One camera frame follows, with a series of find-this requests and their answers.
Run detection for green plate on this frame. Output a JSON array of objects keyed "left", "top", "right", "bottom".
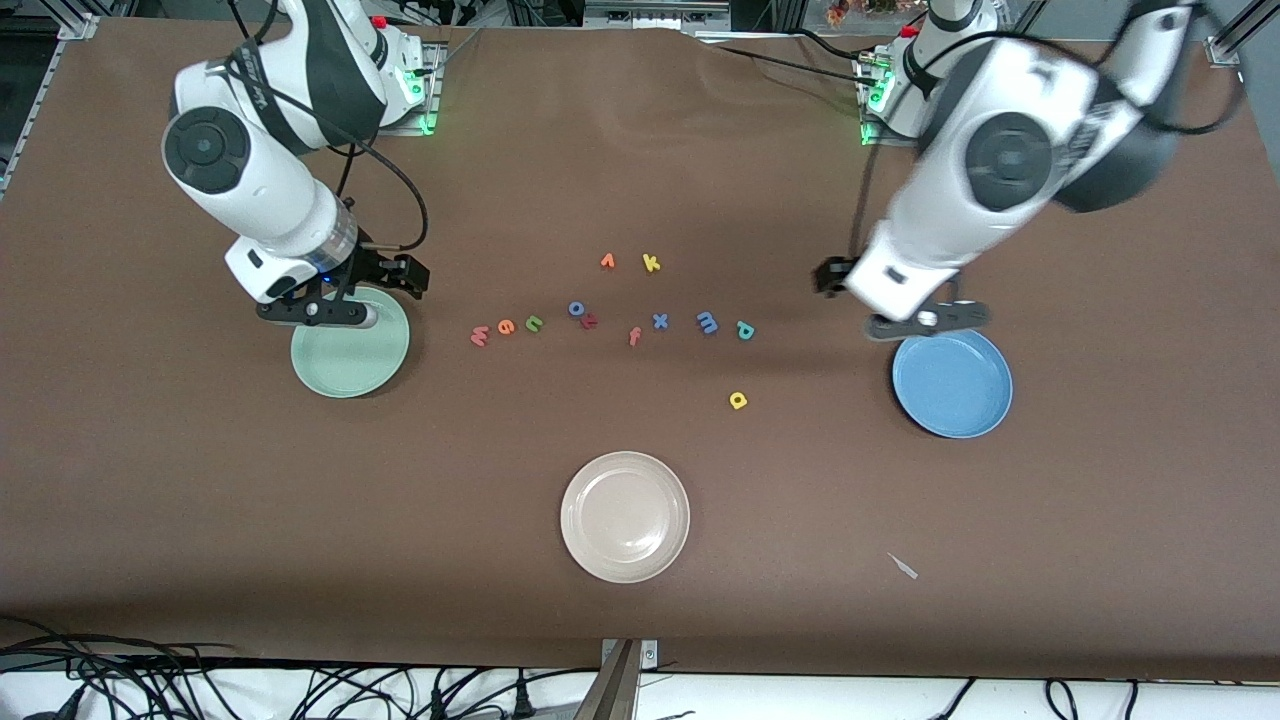
[{"left": 290, "top": 290, "right": 411, "bottom": 399}]

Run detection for blue plate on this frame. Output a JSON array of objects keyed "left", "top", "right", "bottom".
[{"left": 891, "top": 328, "right": 1014, "bottom": 439}]

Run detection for brown table cover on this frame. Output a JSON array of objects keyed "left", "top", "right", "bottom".
[{"left": 0, "top": 15, "right": 1280, "bottom": 683}]

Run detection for beige plate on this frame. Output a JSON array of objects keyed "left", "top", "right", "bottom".
[{"left": 560, "top": 451, "right": 691, "bottom": 584}]

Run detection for grey metal equipment box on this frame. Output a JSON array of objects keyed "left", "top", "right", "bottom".
[{"left": 585, "top": 0, "right": 731, "bottom": 31}]

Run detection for aluminium profile bar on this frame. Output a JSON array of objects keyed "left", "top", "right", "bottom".
[{"left": 573, "top": 640, "right": 641, "bottom": 720}]

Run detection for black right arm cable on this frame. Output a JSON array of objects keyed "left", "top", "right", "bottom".
[{"left": 225, "top": 0, "right": 431, "bottom": 256}]

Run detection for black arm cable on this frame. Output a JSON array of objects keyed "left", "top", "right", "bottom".
[
  {"left": 225, "top": 0, "right": 431, "bottom": 256},
  {"left": 850, "top": 0, "right": 1246, "bottom": 261}
]

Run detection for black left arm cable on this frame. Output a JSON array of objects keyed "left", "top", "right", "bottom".
[{"left": 850, "top": 0, "right": 1246, "bottom": 261}]

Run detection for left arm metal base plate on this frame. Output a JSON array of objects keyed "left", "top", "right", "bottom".
[{"left": 855, "top": 50, "right": 936, "bottom": 149}]

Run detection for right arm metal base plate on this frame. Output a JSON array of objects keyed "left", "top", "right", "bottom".
[{"left": 375, "top": 40, "right": 443, "bottom": 137}]

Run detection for black cables at arm base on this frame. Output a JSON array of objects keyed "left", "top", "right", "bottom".
[{"left": 715, "top": 28, "right": 893, "bottom": 89}]

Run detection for grey metal bracket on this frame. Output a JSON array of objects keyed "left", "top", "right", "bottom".
[{"left": 600, "top": 638, "right": 659, "bottom": 673}]

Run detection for tangled black cables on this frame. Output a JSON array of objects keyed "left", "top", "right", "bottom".
[{"left": 0, "top": 615, "right": 601, "bottom": 720}]

